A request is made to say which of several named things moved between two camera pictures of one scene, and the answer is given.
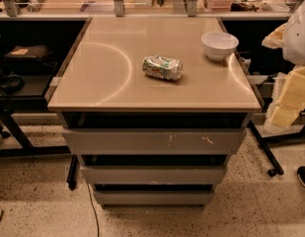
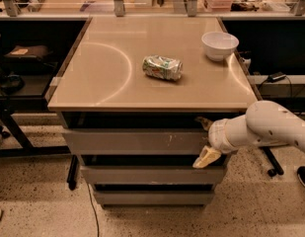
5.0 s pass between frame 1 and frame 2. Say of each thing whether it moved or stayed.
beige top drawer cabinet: stayed
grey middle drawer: stayed
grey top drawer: stayed
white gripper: moved
